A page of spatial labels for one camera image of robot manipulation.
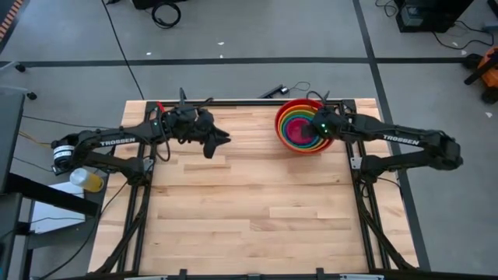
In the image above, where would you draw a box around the orange wheeled machine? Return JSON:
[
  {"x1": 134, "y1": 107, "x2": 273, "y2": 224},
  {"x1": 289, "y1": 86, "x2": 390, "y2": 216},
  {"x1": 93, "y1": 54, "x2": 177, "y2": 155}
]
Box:
[{"x1": 463, "y1": 45, "x2": 498, "y2": 105}]

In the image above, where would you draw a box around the green plastic bowl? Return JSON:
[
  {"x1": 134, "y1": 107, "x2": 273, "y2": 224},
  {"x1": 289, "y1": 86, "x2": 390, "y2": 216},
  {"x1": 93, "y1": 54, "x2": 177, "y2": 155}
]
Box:
[{"x1": 281, "y1": 110, "x2": 325, "y2": 148}]

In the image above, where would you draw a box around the coiled black cable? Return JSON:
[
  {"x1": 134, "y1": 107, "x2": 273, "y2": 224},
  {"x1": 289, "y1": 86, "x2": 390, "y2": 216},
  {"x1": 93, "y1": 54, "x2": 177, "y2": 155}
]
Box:
[{"x1": 150, "y1": 1, "x2": 183, "y2": 30}]

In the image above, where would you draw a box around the orange plastic bowl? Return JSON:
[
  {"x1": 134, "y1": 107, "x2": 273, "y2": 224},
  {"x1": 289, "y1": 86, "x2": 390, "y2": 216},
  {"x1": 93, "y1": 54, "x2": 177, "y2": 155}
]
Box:
[{"x1": 276, "y1": 101, "x2": 331, "y2": 152}]

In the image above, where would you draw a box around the yellow plastic bowl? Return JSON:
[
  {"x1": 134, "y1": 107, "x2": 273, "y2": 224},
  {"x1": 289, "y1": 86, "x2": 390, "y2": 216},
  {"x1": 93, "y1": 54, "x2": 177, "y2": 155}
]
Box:
[{"x1": 279, "y1": 106, "x2": 328, "y2": 150}]

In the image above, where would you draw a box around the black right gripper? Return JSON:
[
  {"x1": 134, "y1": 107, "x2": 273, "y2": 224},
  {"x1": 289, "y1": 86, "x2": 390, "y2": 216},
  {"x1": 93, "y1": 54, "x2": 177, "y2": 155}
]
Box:
[{"x1": 301, "y1": 107, "x2": 352, "y2": 142}]

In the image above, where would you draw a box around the stack of rainbow bowls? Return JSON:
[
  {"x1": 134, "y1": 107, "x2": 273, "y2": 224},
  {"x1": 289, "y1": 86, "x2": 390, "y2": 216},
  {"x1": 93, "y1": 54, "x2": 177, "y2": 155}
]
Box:
[{"x1": 274, "y1": 97, "x2": 335, "y2": 156}]

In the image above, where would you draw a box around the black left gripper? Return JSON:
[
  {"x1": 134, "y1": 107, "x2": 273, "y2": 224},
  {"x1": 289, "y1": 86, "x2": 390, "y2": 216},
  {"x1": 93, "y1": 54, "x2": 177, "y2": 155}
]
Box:
[{"x1": 166, "y1": 105, "x2": 232, "y2": 160}]

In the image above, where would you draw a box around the black aluminium table frame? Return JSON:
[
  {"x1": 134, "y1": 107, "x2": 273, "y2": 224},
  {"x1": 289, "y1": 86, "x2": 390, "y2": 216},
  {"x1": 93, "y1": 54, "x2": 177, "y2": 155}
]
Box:
[{"x1": 92, "y1": 98, "x2": 422, "y2": 280}]

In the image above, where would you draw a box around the dark side desk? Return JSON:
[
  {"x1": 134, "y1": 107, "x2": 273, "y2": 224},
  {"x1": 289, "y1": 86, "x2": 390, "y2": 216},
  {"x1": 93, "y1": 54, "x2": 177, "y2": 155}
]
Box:
[{"x1": 0, "y1": 89, "x2": 101, "y2": 280}]

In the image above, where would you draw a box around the long black floor cable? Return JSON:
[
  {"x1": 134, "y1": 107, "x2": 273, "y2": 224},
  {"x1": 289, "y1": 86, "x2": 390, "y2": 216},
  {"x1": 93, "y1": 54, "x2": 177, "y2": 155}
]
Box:
[{"x1": 100, "y1": 0, "x2": 146, "y2": 101}]

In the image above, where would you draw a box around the bottle with yellow liquid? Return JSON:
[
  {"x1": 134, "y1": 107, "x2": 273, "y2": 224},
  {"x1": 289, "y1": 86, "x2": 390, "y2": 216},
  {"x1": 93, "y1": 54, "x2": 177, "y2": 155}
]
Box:
[{"x1": 69, "y1": 167, "x2": 106, "y2": 194}]

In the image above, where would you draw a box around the teal plastic bowl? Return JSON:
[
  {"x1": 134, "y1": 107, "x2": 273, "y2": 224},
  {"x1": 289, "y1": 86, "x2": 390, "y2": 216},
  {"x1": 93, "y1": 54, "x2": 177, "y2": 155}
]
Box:
[{"x1": 283, "y1": 114, "x2": 322, "y2": 145}]

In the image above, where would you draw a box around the black power adapter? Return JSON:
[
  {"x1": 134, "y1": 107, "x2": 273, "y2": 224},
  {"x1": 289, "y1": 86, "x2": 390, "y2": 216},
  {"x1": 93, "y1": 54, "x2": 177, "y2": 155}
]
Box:
[{"x1": 258, "y1": 83, "x2": 289, "y2": 99}]

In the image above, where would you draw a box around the black computer case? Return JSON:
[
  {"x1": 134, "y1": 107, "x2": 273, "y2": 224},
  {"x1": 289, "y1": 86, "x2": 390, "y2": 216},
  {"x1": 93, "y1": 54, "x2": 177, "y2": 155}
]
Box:
[{"x1": 394, "y1": 0, "x2": 475, "y2": 34}]

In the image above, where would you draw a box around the magenta plastic bowl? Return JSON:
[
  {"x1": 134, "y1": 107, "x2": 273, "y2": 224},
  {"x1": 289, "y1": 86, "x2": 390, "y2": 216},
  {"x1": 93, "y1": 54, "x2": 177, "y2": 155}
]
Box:
[{"x1": 288, "y1": 118, "x2": 317, "y2": 142}]

